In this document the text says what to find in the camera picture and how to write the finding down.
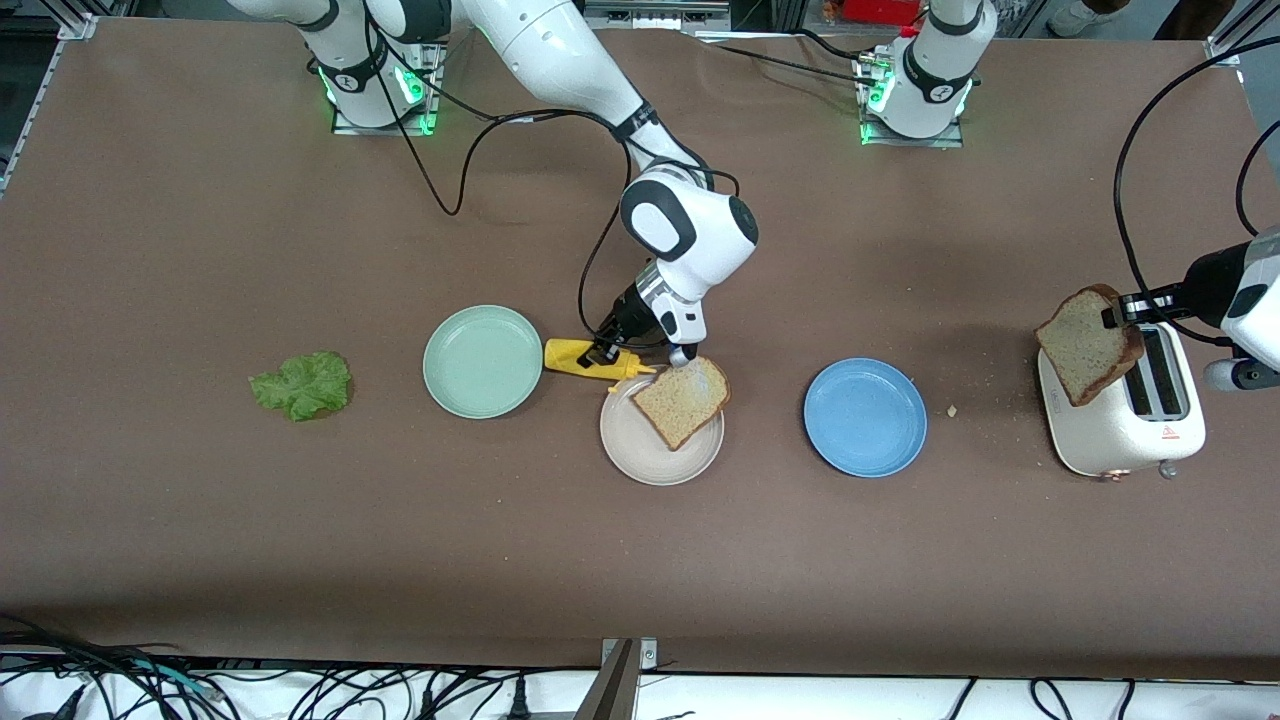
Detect light bread slice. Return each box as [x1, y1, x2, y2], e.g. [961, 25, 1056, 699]
[632, 357, 731, 451]

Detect dark-crust bread slice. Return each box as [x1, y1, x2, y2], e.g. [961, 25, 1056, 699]
[1035, 284, 1147, 408]

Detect black base cable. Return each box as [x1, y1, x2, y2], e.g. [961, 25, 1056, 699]
[690, 28, 891, 91]

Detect white two-slot toaster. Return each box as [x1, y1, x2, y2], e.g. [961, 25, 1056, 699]
[1037, 322, 1207, 483]

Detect grey metal box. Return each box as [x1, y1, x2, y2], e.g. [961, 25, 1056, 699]
[583, 0, 733, 31]

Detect metal corner bracket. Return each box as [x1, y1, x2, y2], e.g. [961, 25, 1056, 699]
[572, 637, 659, 720]

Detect red box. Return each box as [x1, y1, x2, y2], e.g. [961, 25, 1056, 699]
[843, 0, 923, 26]

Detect yellow squeeze bottle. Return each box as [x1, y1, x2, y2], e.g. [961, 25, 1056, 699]
[543, 338, 658, 394]

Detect beige round plate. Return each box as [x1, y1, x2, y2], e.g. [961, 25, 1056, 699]
[600, 375, 725, 487]

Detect green round plate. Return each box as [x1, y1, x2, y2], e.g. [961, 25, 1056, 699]
[422, 305, 545, 420]

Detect blue round plate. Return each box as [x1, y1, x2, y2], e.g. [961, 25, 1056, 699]
[803, 358, 928, 479]

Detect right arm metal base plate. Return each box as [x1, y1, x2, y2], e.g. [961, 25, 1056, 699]
[332, 40, 444, 137]

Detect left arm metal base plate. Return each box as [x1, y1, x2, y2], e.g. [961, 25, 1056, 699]
[858, 55, 966, 149]

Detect teal cable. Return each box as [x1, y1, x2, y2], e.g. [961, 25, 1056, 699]
[128, 660, 216, 698]

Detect green lettuce leaf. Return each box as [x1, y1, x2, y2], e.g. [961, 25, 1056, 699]
[249, 350, 353, 423]

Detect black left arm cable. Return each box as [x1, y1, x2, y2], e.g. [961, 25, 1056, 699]
[1113, 35, 1280, 351]

